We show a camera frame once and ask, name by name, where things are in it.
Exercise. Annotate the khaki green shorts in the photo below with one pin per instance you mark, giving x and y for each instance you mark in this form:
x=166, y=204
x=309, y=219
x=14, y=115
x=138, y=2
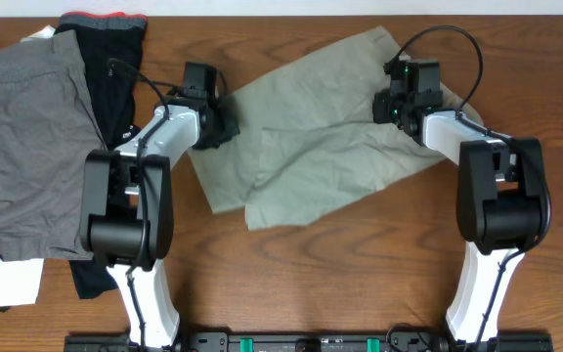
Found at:
x=307, y=143

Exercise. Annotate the white folded garment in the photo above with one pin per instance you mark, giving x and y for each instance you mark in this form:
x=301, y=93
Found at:
x=20, y=282

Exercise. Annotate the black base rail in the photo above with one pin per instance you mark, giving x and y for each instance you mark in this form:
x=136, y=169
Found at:
x=398, y=340

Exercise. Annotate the grey shorts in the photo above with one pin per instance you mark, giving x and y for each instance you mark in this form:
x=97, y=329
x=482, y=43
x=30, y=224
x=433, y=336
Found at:
x=47, y=128

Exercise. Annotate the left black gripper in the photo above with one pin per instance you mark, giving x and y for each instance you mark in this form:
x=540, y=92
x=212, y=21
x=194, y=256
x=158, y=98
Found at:
x=228, y=113

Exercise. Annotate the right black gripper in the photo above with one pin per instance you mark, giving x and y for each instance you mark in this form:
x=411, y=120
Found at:
x=381, y=101

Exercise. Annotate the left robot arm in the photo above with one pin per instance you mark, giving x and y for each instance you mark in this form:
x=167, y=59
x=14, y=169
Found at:
x=127, y=213

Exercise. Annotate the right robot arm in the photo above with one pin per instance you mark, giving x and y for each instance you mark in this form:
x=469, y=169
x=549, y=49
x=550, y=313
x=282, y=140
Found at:
x=503, y=205

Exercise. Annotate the black shorts red waistband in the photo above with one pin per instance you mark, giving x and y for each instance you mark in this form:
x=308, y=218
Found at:
x=101, y=38

